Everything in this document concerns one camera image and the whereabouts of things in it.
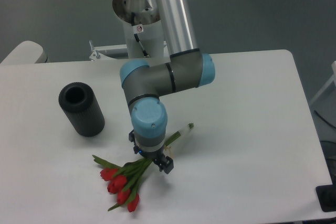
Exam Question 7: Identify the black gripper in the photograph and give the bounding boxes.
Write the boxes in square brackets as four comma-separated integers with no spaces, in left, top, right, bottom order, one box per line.
[129,130,174,174]

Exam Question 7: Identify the red tulip bouquet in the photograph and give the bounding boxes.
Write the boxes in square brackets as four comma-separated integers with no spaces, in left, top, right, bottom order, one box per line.
[92,122,195,213]

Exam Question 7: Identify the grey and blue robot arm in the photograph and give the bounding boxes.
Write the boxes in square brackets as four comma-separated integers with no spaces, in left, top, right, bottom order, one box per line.
[112,0,215,173]

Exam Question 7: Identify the black ribbed cylindrical vase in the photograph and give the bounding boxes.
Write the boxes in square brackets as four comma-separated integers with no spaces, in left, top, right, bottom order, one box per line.
[58,82,105,137]

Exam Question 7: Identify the white rounded side table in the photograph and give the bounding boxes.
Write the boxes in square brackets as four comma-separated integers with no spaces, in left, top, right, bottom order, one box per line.
[1,40,49,66]

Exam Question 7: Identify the black device at table edge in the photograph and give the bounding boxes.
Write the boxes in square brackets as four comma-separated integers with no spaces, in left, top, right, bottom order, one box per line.
[316,185,335,212]

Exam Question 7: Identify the white metal base frame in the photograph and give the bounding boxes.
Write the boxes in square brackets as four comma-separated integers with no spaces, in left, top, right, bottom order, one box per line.
[88,40,169,61]

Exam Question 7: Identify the black cable on pedestal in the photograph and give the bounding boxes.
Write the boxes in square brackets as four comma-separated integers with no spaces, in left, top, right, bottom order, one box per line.
[131,11,150,58]

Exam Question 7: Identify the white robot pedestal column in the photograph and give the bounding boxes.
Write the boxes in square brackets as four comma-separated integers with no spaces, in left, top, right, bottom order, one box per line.
[112,0,168,59]

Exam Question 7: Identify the black cable on floor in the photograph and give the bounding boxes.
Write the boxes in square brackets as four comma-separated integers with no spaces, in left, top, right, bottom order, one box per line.
[314,110,336,127]

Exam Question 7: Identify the white furniture frame at right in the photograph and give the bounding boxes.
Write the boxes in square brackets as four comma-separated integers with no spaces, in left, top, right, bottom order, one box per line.
[308,61,335,108]

